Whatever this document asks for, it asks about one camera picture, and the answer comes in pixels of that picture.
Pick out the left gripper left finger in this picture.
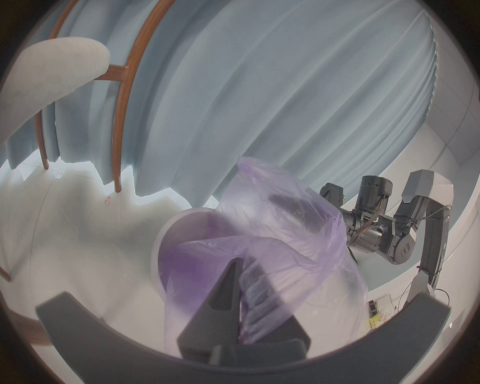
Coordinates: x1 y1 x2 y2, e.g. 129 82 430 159
176 258 244 364

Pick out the white padded wooden chair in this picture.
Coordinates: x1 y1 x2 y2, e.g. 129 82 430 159
0 0 177 282

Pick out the pale blue curtain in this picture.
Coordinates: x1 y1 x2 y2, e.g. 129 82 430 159
5 0 439 211

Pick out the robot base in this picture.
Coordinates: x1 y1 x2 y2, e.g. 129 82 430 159
367 294 404 332

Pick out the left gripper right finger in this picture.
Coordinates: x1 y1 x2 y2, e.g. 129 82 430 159
240 259 313 356

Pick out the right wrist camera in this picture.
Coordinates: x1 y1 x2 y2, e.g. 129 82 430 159
319 182 347 212

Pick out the white trash bin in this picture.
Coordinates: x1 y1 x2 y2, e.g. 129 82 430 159
150 207 364 334

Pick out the purple plastic bag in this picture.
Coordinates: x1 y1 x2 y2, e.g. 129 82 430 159
163 155 370 357

